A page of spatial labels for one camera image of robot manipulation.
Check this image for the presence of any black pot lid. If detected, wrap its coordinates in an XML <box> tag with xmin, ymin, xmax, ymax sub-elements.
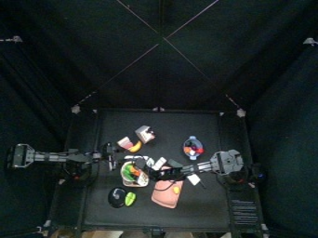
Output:
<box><xmin>109</xmin><ymin>187</ymin><xmax>129</xmax><ymax>209</ymax></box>

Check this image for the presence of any pink white toy box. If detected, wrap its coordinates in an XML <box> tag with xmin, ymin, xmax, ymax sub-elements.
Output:
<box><xmin>117</xmin><ymin>136</ymin><xmax>134</xmax><ymax>151</ymax></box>

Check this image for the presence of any yellow toy banana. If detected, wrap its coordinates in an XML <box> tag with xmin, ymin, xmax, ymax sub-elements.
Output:
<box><xmin>129</xmin><ymin>141</ymin><xmax>143</xmax><ymax>153</ymax></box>

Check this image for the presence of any dark green box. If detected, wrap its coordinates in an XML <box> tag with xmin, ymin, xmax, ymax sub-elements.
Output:
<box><xmin>168</xmin><ymin>158</ymin><xmax>185</xmax><ymax>168</ymax></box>

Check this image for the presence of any white flat card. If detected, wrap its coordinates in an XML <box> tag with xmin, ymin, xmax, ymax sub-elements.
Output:
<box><xmin>186</xmin><ymin>174</ymin><xmax>204</xmax><ymax>186</ymax></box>

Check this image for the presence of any pink plastic tray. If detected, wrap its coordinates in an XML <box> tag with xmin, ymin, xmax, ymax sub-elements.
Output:
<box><xmin>150</xmin><ymin>178</ymin><xmax>186</xmax><ymax>209</ymax></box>

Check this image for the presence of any white wooden knife block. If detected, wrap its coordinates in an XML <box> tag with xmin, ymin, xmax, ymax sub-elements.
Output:
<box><xmin>134</xmin><ymin>125</ymin><xmax>157</xmax><ymax>144</ymax></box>

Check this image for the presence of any green toy pepper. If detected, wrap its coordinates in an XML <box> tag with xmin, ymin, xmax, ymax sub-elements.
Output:
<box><xmin>125</xmin><ymin>192</ymin><xmax>137</xmax><ymax>207</ymax></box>

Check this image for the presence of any grey toy bowl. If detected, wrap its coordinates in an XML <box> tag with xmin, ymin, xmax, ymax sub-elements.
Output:
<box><xmin>182</xmin><ymin>135</ymin><xmax>205</xmax><ymax>161</ymax></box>

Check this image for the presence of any black plate white text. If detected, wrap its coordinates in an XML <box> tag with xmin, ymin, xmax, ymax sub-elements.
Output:
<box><xmin>229</xmin><ymin>198</ymin><xmax>261</xmax><ymax>228</ymax></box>

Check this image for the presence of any white toy pot grey handle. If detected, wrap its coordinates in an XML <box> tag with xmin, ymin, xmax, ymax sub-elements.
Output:
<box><xmin>119</xmin><ymin>161</ymin><xmax>145</xmax><ymax>187</ymax></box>

